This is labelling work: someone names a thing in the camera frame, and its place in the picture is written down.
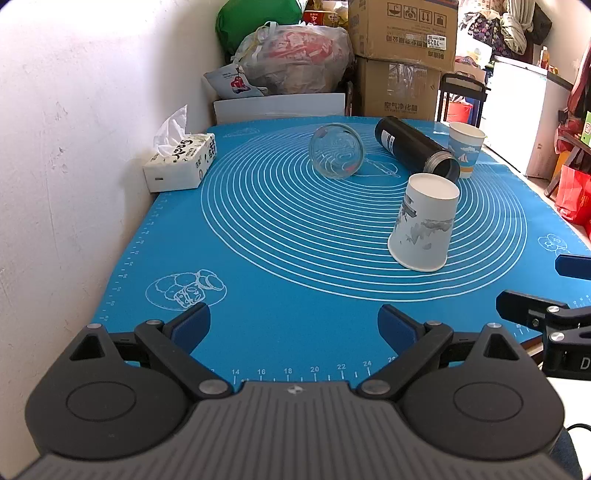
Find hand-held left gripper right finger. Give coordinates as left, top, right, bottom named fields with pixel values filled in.
left=358, top=304, right=539, bottom=400

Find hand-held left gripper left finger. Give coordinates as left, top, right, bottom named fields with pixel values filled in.
left=69, top=303, right=230, bottom=400

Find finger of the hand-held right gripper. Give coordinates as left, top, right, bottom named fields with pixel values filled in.
left=555, top=254, right=591, bottom=281
left=496, top=290, right=591, bottom=334

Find grey print paper cup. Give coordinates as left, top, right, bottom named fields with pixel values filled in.
left=387, top=173, right=461, bottom=273

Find sailboat print paper cup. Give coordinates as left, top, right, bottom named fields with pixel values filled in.
left=448, top=121, right=488, bottom=179

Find clear glass cup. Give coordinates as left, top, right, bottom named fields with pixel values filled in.
left=308, top=123, right=365, bottom=179

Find red gift bag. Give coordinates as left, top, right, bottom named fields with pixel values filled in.
left=554, top=164, right=591, bottom=225

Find blue silicone baking mat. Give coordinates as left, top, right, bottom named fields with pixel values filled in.
left=90, top=115, right=591, bottom=393

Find white tissue box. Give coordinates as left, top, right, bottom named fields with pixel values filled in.
left=142, top=105, right=217, bottom=193

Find white chest freezer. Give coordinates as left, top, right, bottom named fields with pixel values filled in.
left=480, top=55, right=573, bottom=180

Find black thermos flask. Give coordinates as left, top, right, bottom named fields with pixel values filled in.
left=374, top=115, right=461, bottom=183

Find red bucket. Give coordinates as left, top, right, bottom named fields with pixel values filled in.
left=445, top=100, right=474, bottom=123

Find black chair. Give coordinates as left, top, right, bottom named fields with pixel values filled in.
left=436, top=73, right=490, bottom=124

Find white flat box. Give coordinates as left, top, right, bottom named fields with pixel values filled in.
left=213, top=92, right=347, bottom=125

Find cardboard box with grey print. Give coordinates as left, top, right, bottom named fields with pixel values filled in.
left=355, top=55, right=444, bottom=121

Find white printed bag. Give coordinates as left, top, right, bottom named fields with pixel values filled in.
left=203, top=65, right=269, bottom=100

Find hanging clothes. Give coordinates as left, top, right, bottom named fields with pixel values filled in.
left=462, top=0, right=553, bottom=65

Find clear plastic bag with contents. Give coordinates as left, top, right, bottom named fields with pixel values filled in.
left=233, top=23, right=355, bottom=95

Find large cardboard box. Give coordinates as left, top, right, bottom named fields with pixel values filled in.
left=347, top=0, right=459, bottom=72

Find green bag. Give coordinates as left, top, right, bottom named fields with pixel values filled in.
left=215, top=0, right=308, bottom=60

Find red snack packets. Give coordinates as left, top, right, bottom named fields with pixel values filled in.
left=302, top=0, right=350, bottom=28

